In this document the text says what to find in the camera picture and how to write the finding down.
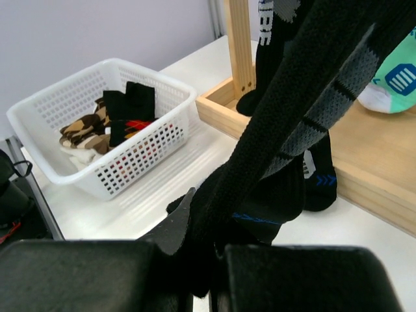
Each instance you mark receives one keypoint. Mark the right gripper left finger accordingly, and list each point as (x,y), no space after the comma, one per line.
(105,275)

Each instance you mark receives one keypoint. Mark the wooden hanger rack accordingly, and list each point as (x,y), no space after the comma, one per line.
(373,154)

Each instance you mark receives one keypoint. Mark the brown argyle sock in basket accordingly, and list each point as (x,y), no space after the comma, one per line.
(88,132)

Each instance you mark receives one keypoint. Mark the mint green sock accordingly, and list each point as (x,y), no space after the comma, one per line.
(392,89)

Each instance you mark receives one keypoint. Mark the white plastic basket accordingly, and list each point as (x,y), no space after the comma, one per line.
(38,119)

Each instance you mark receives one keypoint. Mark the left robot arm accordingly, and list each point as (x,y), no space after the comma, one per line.
(24,213)

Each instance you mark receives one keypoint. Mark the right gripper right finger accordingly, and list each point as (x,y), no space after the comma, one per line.
(302,278)

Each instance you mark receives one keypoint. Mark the black sport sock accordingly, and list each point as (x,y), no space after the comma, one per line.
(278,24)
(338,47)

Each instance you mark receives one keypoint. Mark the black red argyle sock in basket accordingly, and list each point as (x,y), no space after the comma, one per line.
(129,112)

